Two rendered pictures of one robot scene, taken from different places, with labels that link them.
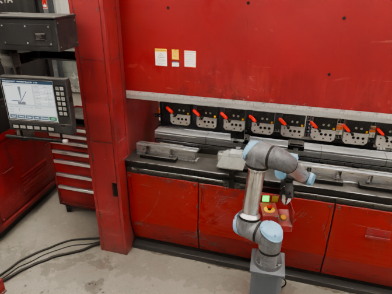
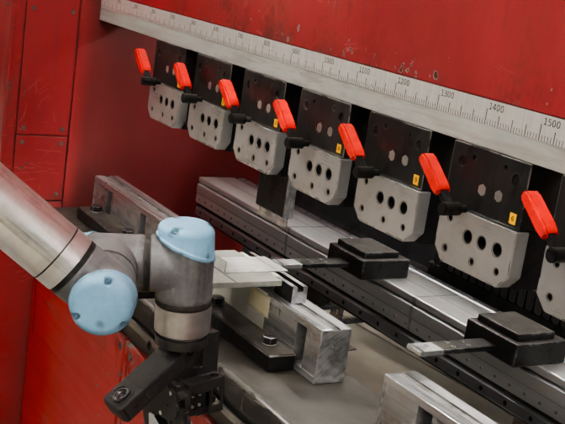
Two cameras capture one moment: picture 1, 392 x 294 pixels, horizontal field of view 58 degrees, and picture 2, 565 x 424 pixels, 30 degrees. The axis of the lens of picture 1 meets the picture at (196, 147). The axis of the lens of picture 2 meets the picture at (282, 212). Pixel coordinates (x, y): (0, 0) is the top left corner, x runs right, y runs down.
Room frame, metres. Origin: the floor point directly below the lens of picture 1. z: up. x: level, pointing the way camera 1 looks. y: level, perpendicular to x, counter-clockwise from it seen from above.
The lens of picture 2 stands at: (1.01, -1.56, 1.53)
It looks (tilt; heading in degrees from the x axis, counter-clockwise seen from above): 13 degrees down; 42
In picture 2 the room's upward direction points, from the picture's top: 8 degrees clockwise
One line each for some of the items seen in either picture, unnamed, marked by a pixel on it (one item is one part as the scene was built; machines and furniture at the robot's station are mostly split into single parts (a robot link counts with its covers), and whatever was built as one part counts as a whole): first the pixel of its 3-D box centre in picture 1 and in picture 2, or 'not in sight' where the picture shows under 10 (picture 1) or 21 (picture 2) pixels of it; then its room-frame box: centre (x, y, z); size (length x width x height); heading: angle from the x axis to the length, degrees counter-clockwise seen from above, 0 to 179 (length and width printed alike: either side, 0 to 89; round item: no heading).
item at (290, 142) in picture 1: (296, 148); (480, 339); (2.40, -0.75, 1.01); 0.26 x 0.12 x 0.05; 164
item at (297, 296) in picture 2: not in sight; (271, 276); (2.36, -0.33, 0.98); 0.20 x 0.03 x 0.03; 74
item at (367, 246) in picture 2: (240, 142); (336, 257); (2.51, -0.35, 1.01); 0.26 x 0.12 x 0.05; 164
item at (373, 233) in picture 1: (378, 234); not in sight; (1.93, -1.25, 0.58); 0.15 x 0.02 x 0.07; 74
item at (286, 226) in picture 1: (275, 212); not in sight; (1.94, -0.53, 0.75); 0.20 x 0.16 x 0.18; 87
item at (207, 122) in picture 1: (207, 115); (226, 102); (2.42, -0.08, 1.26); 0.15 x 0.09 x 0.17; 74
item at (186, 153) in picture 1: (167, 151); (144, 222); (2.51, 0.23, 0.92); 0.50 x 0.06 x 0.10; 74
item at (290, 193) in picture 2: (237, 135); (275, 196); (2.36, -0.30, 1.13); 0.10 x 0.02 x 0.10; 74
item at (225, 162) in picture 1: (233, 160); (192, 268); (2.22, -0.26, 1.00); 0.26 x 0.18 x 0.01; 164
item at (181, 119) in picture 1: (181, 112); (183, 84); (2.48, 0.11, 1.26); 0.15 x 0.09 x 0.17; 74
